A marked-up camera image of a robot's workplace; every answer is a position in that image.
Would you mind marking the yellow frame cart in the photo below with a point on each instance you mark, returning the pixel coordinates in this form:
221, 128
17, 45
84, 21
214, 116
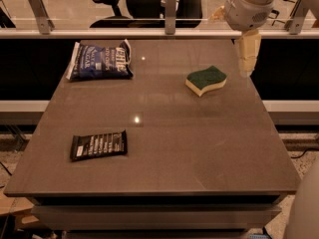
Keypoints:
282, 11

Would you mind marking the blue kettle chips bag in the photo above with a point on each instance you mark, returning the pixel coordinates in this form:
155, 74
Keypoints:
93, 62

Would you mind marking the left metal rail bracket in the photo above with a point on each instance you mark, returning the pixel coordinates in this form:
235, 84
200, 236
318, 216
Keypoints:
44, 23

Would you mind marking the black rxbar chocolate wrapper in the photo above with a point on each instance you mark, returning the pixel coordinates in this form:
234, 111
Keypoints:
98, 145

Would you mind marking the grey table drawer base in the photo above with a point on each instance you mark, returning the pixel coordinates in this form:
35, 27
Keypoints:
212, 219

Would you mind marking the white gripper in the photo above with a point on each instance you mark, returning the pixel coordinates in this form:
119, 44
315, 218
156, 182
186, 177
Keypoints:
247, 14

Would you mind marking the green and yellow sponge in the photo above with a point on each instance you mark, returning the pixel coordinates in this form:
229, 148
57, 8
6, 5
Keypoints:
203, 81

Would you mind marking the right metal rail bracket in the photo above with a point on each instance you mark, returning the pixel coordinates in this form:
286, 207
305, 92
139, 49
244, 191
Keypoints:
297, 18

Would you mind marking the black office chair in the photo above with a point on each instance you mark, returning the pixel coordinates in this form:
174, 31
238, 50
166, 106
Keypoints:
150, 14

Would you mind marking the metal rail bracket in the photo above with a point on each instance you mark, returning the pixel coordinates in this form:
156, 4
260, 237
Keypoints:
44, 23
169, 18
297, 18

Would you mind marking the middle metal rail bracket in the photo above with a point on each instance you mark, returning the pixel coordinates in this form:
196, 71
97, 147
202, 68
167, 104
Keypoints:
169, 18

